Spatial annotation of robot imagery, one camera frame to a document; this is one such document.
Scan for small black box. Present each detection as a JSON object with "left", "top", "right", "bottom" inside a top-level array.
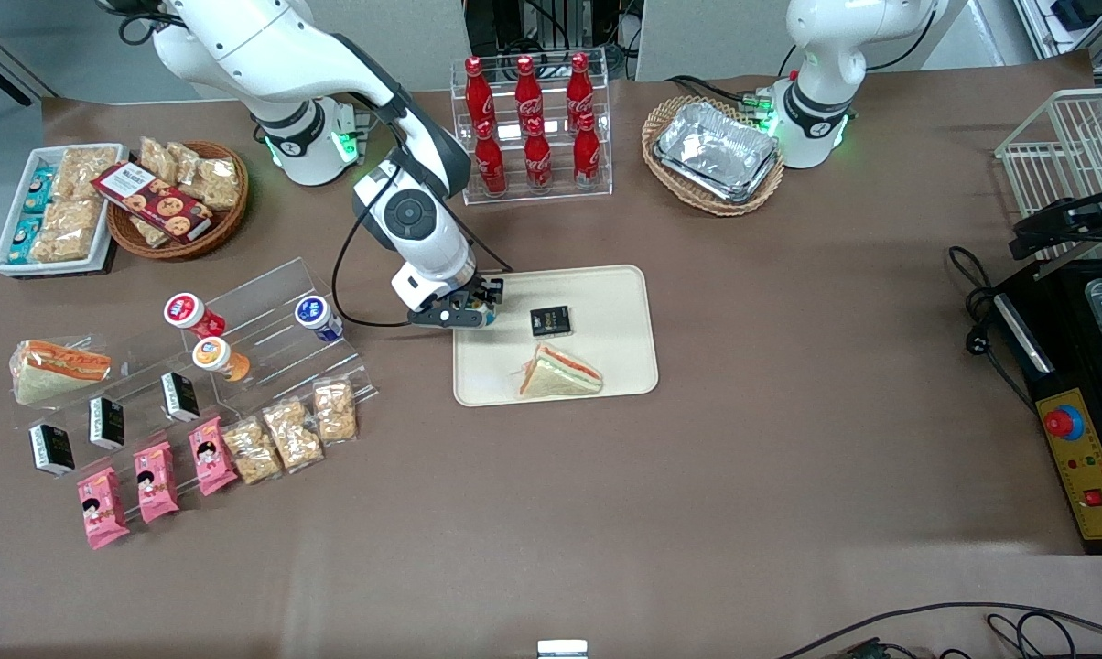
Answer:
[
  {"left": 28, "top": 423, "right": 77, "bottom": 478},
  {"left": 160, "top": 371, "right": 202, "bottom": 424},
  {"left": 88, "top": 395, "right": 127, "bottom": 451},
  {"left": 529, "top": 305, "right": 573, "bottom": 339}
]

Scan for pink snack packet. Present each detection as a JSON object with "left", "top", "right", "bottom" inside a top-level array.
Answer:
[
  {"left": 76, "top": 466, "right": 132, "bottom": 551},
  {"left": 188, "top": 416, "right": 240, "bottom": 498},
  {"left": 133, "top": 440, "right": 181, "bottom": 525}
]

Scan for clear acrylic bottle rack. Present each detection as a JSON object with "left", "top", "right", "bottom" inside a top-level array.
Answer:
[{"left": 448, "top": 49, "right": 614, "bottom": 207}]

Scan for clear peanut brittle bag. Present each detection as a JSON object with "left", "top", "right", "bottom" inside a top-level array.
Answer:
[
  {"left": 29, "top": 199, "right": 104, "bottom": 265},
  {"left": 221, "top": 416, "right": 285, "bottom": 486},
  {"left": 54, "top": 146, "right": 121, "bottom": 203},
  {"left": 311, "top": 377, "right": 361, "bottom": 447},
  {"left": 261, "top": 397, "right": 325, "bottom": 474}
]

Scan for wrapped sandwich on tray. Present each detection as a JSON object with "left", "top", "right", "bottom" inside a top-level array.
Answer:
[{"left": 516, "top": 343, "right": 605, "bottom": 400}]

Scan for orange gum bottle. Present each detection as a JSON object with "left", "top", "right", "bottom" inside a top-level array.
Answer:
[{"left": 191, "top": 336, "right": 252, "bottom": 384}]

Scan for grey metal frame shelf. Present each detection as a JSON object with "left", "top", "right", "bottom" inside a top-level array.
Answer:
[{"left": 1013, "top": 0, "right": 1102, "bottom": 76}]

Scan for red gum bottle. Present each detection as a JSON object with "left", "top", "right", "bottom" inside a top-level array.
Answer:
[{"left": 163, "top": 292, "right": 228, "bottom": 340}]

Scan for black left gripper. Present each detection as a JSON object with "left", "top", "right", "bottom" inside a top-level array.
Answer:
[{"left": 1009, "top": 181, "right": 1102, "bottom": 263}]

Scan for black background equipment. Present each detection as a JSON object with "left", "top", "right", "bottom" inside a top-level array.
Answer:
[{"left": 463, "top": 0, "right": 627, "bottom": 58}]

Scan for stacked foil containers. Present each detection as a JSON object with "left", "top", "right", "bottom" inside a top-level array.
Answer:
[{"left": 653, "top": 100, "right": 782, "bottom": 205}]

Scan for white rectangular snack tray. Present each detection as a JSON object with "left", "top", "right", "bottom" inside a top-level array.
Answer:
[{"left": 0, "top": 143, "right": 130, "bottom": 278}]

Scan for long black floor cable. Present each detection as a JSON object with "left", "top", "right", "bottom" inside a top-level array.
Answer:
[{"left": 774, "top": 600, "right": 1102, "bottom": 659}]

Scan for coiled black floor cable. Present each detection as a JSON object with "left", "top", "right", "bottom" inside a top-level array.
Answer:
[{"left": 985, "top": 610, "right": 1078, "bottom": 659}]

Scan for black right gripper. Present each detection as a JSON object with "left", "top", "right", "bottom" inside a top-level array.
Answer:
[{"left": 406, "top": 276, "right": 507, "bottom": 330}]

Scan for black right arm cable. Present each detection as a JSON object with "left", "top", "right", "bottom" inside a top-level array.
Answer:
[{"left": 330, "top": 87, "right": 516, "bottom": 330}]

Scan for cream serving tray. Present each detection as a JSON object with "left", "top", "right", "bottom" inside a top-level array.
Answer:
[{"left": 452, "top": 265, "right": 660, "bottom": 408}]

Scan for wicker basket with foil containers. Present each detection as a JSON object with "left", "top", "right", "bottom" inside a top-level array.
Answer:
[{"left": 641, "top": 95, "right": 786, "bottom": 218}]

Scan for white wire rack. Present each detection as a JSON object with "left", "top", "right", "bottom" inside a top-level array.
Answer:
[{"left": 994, "top": 87, "right": 1102, "bottom": 268}]

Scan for black power cable with plug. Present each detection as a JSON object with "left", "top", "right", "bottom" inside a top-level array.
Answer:
[{"left": 947, "top": 245, "right": 1039, "bottom": 415}]

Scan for red cookie box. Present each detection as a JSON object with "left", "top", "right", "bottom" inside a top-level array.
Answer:
[{"left": 90, "top": 161, "right": 214, "bottom": 243}]

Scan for silver machine handle bar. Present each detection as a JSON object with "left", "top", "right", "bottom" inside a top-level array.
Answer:
[{"left": 994, "top": 292, "right": 1056, "bottom": 375}]

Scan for wicker basket with snacks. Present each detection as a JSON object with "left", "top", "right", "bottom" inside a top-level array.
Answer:
[{"left": 106, "top": 139, "right": 251, "bottom": 263}]

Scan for blue gum bottle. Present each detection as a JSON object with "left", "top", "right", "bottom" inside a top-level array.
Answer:
[{"left": 294, "top": 295, "right": 345, "bottom": 345}]

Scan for black sealing machine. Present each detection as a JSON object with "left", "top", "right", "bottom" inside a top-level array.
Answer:
[{"left": 989, "top": 259, "right": 1102, "bottom": 556}]

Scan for clear acrylic step stand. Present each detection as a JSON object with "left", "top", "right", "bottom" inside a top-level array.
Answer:
[
  {"left": 179, "top": 257, "right": 380, "bottom": 415},
  {"left": 18, "top": 331, "right": 206, "bottom": 479}
]

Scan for red emergency stop button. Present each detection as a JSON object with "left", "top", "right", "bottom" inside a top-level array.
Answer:
[{"left": 1043, "top": 405, "right": 1086, "bottom": 441}]

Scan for wrapped triangle sandwich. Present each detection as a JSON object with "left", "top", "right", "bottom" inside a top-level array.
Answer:
[{"left": 8, "top": 338, "right": 113, "bottom": 406}]

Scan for red cola bottle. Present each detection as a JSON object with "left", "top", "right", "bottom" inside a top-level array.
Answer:
[
  {"left": 513, "top": 55, "right": 544, "bottom": 125},
  {"left": 565, "top": 51, "right": 595, "bottom": 121},
  {"left": 463, "top": 56, "right": 498, "bottom": 130},
  {"left": 572, "top": 112, "right": 602, "bottom": 185},
  {"left": 523, "top": 116, "right": 554, "bottom": 192},
  {"left": 473, "top": 121, "right": 509, "bottom": 197}
]

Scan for black left arm base cable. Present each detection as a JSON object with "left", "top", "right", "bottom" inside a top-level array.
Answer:
[{"left": 664, "top": 72, "right": 773, "bottom": 113}]

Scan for blue snack packet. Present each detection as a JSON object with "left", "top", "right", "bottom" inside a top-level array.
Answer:
[
  {"left": 22, "top": 164, "right": 57, "bottom": 217},
  {"left": 5, "top": 216, "right": 45, "bottom": 265}
]

